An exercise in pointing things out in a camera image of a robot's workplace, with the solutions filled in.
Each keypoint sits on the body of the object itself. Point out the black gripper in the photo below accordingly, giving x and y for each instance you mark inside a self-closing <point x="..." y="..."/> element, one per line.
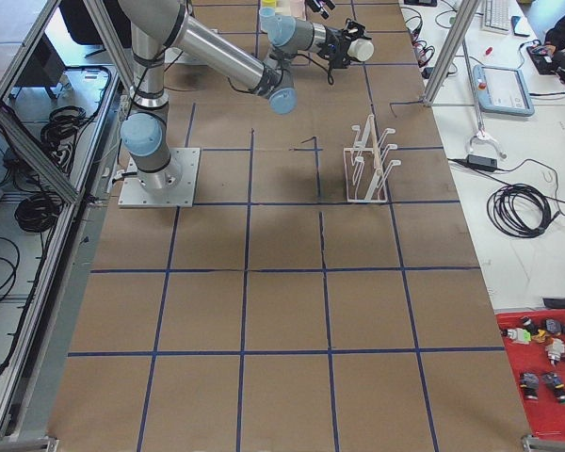
<point x="315" y="5"/>
<point x="331" y="38"/>

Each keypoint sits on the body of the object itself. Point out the white ikea cup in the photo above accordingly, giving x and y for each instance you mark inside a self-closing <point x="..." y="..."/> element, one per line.
<point x="361" y="50"/>

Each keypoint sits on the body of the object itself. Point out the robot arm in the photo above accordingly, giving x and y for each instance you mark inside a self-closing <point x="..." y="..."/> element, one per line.
<point x="267" y="121"/>

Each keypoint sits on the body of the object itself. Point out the light blue cup far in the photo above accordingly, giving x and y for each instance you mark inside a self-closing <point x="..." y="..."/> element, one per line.
<point x="266" y="14"/>

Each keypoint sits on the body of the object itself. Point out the white keyboard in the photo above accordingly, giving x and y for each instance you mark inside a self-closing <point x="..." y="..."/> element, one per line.
<point x="495" y="16"/>

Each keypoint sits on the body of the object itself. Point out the blue teach pendant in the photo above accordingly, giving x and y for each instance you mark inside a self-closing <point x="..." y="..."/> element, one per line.
<point x="502" y="90"/>

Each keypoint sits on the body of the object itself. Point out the black power adapter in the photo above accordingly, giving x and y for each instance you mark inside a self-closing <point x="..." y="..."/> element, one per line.
<point x="483" y="163"/>

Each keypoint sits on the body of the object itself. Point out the red parts bin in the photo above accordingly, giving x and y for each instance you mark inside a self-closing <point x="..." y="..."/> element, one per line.
<point x="535" y="344"/>

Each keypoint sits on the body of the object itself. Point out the white wire cup rack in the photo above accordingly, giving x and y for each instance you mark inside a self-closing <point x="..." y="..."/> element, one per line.
<point x="366" y="164"/>

